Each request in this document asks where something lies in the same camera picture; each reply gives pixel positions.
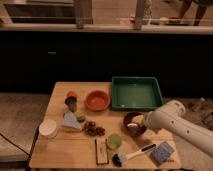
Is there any dark maroon bowl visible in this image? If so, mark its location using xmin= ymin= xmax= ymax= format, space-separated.
xmin=123 ymin=112 xmax=147 ymax=137

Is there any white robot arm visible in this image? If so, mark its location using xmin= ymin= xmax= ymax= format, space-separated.
xmin=144 ymin=100 xmax=213 ymax=157

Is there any orange bowl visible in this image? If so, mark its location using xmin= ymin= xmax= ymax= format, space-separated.
xmin=85 ymin=90 xmax=110 ymax=112

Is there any green plastic tray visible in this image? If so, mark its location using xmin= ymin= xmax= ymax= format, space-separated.
xmin=111 ymin=77 xmax=164 ymax=111

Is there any small orange ball toy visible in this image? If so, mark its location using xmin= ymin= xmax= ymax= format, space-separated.
xmin=67 ymin=91 xmax=77 ymax=98

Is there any small green lime toy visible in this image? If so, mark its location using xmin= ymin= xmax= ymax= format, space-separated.
xmin=77 ymin=115 xmax=86 ymax=123

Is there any brown grape bunch toy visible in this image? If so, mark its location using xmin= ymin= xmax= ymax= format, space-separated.
xmin=83 ymin=121 xmax=105 ymax=136

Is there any grey blue wedge toy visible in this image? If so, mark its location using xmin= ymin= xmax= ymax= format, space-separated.
xmin=61 ymin=111 xmax=82 ymax=132

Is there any green cup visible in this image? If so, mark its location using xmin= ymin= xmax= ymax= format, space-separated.
xmin=106 ymin=134 xmax=122 ymax=150

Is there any white cylindrical container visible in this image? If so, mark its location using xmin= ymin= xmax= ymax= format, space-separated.
xmin=39 ymin=119 xmax=57 ymax=138

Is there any wooden rectangular block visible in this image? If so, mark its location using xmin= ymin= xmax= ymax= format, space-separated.
xmin=95 ymin=138 xmax=109 ymax=165

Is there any blue sponge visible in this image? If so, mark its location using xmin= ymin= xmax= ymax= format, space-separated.
xmin=151 ymin=141 xmax=174 ymax=164

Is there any black cable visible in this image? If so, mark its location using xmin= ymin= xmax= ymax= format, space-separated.
xmin=0 ymin=132 xmax=31 ymax=157

